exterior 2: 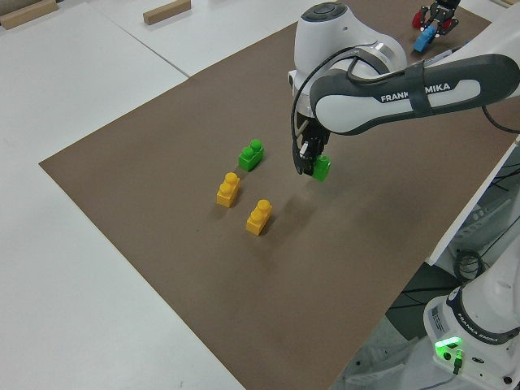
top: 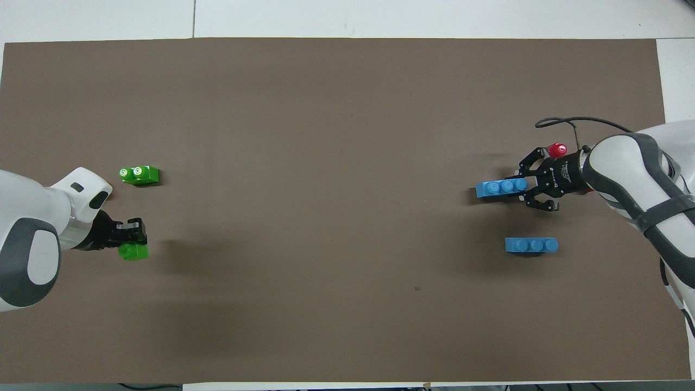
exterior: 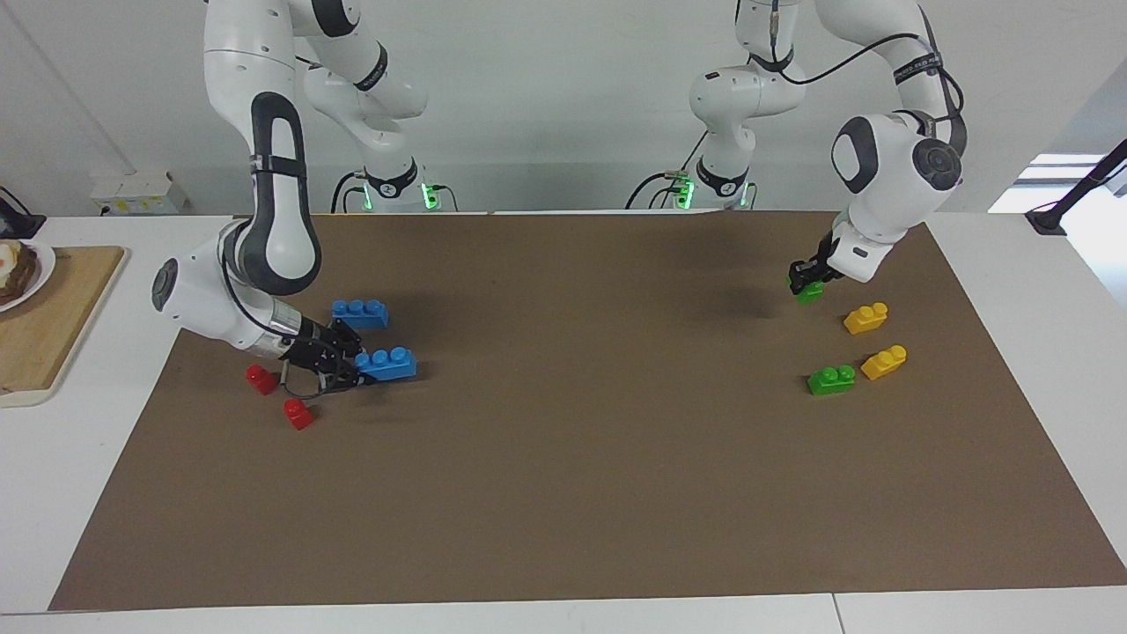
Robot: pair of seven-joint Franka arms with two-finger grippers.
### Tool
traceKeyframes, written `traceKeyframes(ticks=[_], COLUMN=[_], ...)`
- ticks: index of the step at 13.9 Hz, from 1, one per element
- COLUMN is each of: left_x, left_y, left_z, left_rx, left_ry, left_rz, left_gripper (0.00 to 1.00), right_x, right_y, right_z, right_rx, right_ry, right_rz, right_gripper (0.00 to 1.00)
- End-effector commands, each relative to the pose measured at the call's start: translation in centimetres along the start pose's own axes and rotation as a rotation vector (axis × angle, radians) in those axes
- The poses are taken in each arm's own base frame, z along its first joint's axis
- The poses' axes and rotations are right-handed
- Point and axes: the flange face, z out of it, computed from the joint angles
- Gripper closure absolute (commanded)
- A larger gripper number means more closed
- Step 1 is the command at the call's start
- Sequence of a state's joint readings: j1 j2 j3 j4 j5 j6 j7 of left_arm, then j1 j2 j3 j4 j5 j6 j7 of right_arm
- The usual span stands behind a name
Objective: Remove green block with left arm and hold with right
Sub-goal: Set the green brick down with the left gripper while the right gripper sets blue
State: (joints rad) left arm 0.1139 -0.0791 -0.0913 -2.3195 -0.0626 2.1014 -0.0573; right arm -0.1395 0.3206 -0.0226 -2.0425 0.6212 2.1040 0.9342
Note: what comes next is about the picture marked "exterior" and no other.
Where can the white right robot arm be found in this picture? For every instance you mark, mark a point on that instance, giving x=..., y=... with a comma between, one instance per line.
x=282, y=238

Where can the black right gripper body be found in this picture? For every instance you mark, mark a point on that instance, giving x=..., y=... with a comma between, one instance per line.
x=317, y=350

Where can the brown sandwich food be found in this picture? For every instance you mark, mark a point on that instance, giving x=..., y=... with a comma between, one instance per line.
x=16, y=271

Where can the black device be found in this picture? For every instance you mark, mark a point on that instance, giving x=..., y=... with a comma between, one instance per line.
x=13, y=220

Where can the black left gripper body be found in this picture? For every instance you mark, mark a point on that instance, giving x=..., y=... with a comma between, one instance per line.
x=826, y=260

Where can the brown table mat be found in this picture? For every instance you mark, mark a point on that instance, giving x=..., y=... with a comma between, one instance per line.
x=563, y=493

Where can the green two-stud block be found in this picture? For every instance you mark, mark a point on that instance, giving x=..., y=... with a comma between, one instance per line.
x=831, y=381
x=810, y=294

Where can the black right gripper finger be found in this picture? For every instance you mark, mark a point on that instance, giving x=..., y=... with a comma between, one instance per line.
x=346, y=380
x=352, y=339

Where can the blue three-stud block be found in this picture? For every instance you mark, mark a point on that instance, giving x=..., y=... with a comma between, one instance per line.
x=389, y=364
x=361, y=317

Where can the wooden cutting board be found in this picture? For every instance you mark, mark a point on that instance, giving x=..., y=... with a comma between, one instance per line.
x=53, y=343

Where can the white box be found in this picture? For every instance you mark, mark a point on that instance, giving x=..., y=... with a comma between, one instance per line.
x=136, y=194

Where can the white plate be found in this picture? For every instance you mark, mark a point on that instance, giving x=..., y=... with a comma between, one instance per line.
x=42, y=269

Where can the yellow two-stud block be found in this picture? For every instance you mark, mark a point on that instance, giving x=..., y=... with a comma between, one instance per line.
x=865, y=320
x=884, y=364

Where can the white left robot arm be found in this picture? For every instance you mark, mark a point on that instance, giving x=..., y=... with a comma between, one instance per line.
x=889, y=202

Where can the red one-stud block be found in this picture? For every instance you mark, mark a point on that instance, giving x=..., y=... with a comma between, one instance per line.
x=298, y=414
x=261, y=379

